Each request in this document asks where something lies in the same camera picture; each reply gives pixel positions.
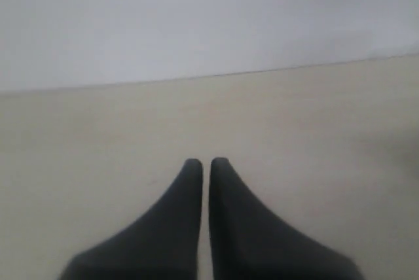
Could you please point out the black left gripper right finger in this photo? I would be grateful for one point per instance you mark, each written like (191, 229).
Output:
(248, 241)

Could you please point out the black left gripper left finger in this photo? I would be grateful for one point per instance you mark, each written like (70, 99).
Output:
(161, 244)

